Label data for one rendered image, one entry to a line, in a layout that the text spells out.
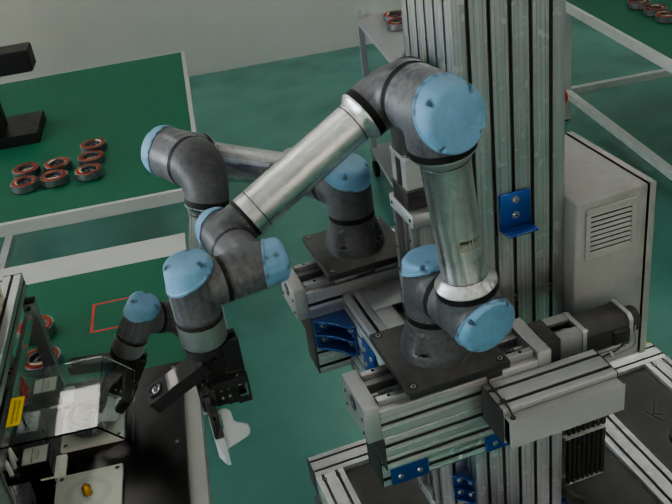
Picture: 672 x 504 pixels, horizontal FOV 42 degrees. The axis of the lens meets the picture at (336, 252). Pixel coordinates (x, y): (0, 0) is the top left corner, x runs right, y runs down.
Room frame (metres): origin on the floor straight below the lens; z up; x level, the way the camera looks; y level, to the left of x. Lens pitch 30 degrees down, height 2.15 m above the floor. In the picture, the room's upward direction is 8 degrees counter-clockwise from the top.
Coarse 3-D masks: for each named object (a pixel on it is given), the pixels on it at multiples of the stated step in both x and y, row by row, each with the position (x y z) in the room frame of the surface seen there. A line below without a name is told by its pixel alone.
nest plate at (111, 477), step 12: (108, 468) 1.53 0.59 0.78; (120, 468) 1.52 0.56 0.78; (60, 480) 1.51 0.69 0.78; (72, 480) 1.50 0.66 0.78; (84, 480) 1.50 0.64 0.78; (96, 480) 1.49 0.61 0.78; (108, 480) 1.49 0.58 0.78; (120, 480) 1.48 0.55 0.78; (60, 492) 1.47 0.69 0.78; (72, 492) 1.47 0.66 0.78; (96, 492) 1.46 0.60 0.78; (108, 492) 1.45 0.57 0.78; (120, 492) 1.44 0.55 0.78
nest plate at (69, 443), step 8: (104, 432) 1.66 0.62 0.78; (64, 440) 1.65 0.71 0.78; (72, 440) 1.64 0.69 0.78; (80, 440) 1.64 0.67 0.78; (88, 440) 1.63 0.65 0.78; (96, 440) 1.63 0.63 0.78; (104, 440) 1.63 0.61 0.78; (112, 440) 1.63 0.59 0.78; (120, 440) 1.63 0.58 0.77; (64, 448) 1.62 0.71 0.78; (72, 448) 1.62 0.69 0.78; (80, 448) 1.62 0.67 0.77
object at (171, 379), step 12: (192, 360) 1.15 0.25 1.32; (168, 372) 1.15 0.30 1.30; (180, 372) 1.14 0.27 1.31; (192, 372) 1.12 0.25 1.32; (204, 372) 1.13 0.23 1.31; (156, 384) 1.14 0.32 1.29; (168, 384) 1.13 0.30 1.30; (180, 384) 1.12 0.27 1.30; (192, 384) 1.12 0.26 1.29; (156, 396) 1.12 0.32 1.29; (168, 396) 1.11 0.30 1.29; (180, 396) 1.12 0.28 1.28; (156, 408) 1.11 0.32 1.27
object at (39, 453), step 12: (48, 444) 1.47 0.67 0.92; (24, 456) 1.45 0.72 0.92; (36, 456) 1.44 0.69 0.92; (48, 456) 1.44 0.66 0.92; (60, 456) 1.48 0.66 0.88; (24, 468) 1.41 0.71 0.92; (36, 468) 1.42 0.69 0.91; (48, 468) 1.42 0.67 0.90; (60, 468) 1.44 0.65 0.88; (12, 480) 1.41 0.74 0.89; (24, 480) 1.41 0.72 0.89; (12, 492) 1.41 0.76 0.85
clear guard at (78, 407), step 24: (96, 360) 1.55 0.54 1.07; (24, 384) 1.50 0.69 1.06; (48, 384) 1.49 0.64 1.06; (72, 384) 1.48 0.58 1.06; (96, 384) 1.47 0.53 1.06; (0, 408) 1.43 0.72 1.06; (24, 408) 1.42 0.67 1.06; (48, 408) 1.41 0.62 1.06; (72, 408) 1.40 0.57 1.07; (96, 408) 1.39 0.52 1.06; (0, 432) 1.36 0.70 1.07; (24, 432) 1.35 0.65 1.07; (48, 432) 1.34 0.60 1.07; (72, 432) 1.33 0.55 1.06; (120, 432) 1.35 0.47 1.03
